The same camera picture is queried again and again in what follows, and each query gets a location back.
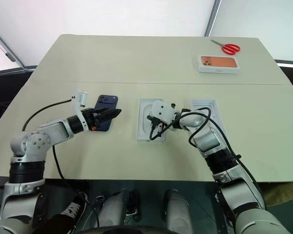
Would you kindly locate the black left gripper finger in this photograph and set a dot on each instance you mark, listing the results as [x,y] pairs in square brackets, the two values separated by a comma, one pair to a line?
[107,117]
[110,111]

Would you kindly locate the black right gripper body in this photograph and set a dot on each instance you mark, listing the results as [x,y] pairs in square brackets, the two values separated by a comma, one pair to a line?
[156,122]

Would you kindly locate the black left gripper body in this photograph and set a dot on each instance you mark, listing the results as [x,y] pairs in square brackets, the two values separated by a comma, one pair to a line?
[90,119]

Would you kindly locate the dark blue phone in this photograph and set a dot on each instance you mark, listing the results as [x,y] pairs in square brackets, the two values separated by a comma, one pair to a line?
[107,100]

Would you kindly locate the white phone box base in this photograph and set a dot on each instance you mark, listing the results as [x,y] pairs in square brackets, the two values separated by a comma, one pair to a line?
[142,131]

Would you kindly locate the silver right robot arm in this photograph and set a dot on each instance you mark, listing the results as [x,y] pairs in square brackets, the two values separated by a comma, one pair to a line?
[207,139]

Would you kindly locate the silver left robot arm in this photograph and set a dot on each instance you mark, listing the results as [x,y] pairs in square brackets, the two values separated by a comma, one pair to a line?
[34,143]

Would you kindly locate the phone box with orange print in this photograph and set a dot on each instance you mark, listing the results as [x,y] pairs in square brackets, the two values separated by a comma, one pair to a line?
[218,63]

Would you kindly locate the black and white shoe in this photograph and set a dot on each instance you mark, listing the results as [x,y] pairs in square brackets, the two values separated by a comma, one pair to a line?
[74,207]

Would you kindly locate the grey rounded leg shell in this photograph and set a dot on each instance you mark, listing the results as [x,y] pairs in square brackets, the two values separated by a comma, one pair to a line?
[177,212]
[110,212]

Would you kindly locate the yellow crumpled cloth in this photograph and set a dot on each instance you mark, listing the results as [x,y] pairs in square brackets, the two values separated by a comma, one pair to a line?
[283,193]

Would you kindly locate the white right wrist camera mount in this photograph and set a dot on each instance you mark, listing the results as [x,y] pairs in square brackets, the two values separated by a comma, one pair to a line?
[162,111]

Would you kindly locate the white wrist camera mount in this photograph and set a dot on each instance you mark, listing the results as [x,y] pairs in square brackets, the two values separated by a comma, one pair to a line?
[162,111]
[79,97]

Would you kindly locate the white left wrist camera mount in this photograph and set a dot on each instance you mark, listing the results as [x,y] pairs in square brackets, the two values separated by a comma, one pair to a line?
[79,97]

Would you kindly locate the grey metal frame pole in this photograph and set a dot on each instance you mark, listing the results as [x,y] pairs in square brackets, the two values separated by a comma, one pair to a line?
[213,17]
[5,46]

